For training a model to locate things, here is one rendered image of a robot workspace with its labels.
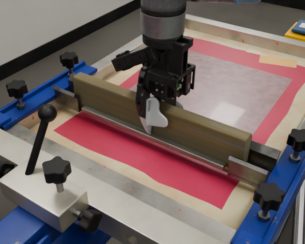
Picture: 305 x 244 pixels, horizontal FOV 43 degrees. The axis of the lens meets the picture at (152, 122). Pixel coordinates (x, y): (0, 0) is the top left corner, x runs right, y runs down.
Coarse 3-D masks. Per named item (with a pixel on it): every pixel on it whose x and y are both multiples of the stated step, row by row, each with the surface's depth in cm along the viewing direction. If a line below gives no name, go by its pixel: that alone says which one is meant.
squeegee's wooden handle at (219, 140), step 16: (80, 80) 83; (96, 80) 83; (80, 96) 86; (96, 96) 83; (112, 96) 80; (128, 96) 78; (112, 112) 82; (128, 112) 80; (176, 112) 73; (192, 112) 73; (160, 128) 77; (176, 128) 74; (192, 128) 72; (208, 128) 70; (224, 128) 69; (192, 144) 74; (208, 144) 72; (224, 144) 69; (240, 144) 67; (224, 160) 71
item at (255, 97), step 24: (240, 72) 107; (264, 72) 107; (288, 72) 107; (216, 96) 97; (240, 96) 97; (264, 96) 97; (288, 96) 97; (216, 120) 89; (240, 120) 89; (264, 120) 89; (264, 144) 82; (144, 168) 76; (168, 168) 76; (192, 168) 76; (216, 168) 76; (192, 192) 71; (216, 192) 71
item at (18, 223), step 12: (12, 216) 56; (24, 216) 56; (0, 228) 54; (12, 228) 54; (24, 228) 54; (36, 228) 54; (48, 228) 55; (0, 240) 52; (12, 240) 52; (24, 240) 52; (36, 240) 54
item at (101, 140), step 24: (192, 48) 119; (216, 48) 119; (192, 72) 107; (216, 72) 107; (192, 96) 97; (72, 120) 89; (96, 120) 89; (96, 144) 82; (120, 144) 82; (144, 144) 82
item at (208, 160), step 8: (88, 112) 85; (96, 112) 84; (104, 120) 83; (112, 120) 82; (120, 120) 82; (128, 128) 80; (136, 128) 80; (144, 136) 78; (152, 136) 78; (160, 136) 78; (168, 144) 76; (176, 144) 76; (184, 152) 74; (192, 152) 74; (200, 152) 74; (200, 160) 73; (208, 160) 72; (216, 160) 72
